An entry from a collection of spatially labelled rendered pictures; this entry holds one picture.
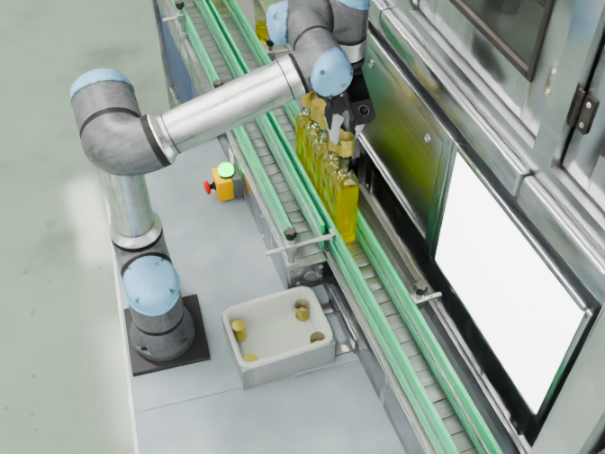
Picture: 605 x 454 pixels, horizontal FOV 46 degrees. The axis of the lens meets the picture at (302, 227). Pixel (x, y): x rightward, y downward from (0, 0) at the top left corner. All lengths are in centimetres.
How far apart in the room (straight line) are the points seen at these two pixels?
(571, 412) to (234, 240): 146
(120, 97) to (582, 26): 76
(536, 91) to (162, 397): 103
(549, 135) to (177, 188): 122
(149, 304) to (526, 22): 91
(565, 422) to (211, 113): 83
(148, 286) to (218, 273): 36
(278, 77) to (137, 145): 26
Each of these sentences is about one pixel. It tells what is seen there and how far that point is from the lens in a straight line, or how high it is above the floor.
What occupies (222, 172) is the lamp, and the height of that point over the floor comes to 85.
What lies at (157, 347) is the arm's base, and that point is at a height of 82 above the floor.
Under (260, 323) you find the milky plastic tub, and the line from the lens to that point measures 175.
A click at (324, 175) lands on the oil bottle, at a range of 169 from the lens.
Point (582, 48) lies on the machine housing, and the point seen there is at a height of 164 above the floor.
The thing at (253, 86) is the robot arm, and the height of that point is 147.
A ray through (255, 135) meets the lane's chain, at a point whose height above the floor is 88.
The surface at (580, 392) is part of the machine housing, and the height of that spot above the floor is 174.
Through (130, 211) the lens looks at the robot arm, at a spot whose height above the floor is 112.
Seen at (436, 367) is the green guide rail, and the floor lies 91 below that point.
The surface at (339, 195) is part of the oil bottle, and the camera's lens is 163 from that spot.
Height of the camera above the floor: 219
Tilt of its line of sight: 47 degrees down
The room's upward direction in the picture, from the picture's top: straight up
